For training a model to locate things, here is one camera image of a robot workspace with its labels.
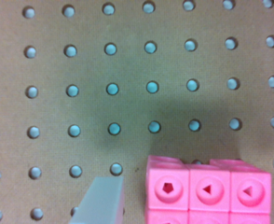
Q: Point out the pink linking cube flower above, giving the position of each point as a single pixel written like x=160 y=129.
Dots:
x=220 y=192

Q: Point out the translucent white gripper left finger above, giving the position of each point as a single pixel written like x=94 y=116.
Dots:
x=103 y=203

